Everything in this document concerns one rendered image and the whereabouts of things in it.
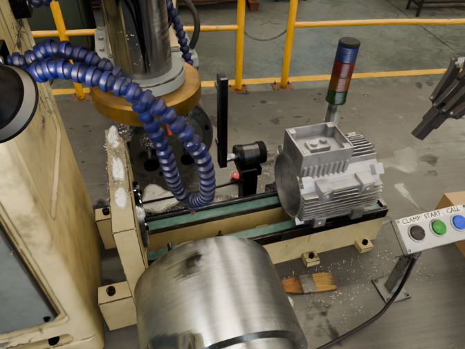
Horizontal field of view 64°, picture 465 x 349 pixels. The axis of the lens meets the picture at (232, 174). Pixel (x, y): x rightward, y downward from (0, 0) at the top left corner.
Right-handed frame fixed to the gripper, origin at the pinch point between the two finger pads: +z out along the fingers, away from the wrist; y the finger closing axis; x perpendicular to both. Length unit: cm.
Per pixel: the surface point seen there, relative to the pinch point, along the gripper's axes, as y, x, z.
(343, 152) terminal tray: -0.7, -13.9, 13.4
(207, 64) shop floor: -275, 66, 95
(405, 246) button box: 19.6, -6.0, 18.3
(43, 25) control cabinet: -320, -73, 138
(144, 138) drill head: -24, -47, 39
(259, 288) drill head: 26, -39, 27
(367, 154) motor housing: -3.1, -4.9, 12.7
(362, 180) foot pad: 2.7, -7.2, 16.5
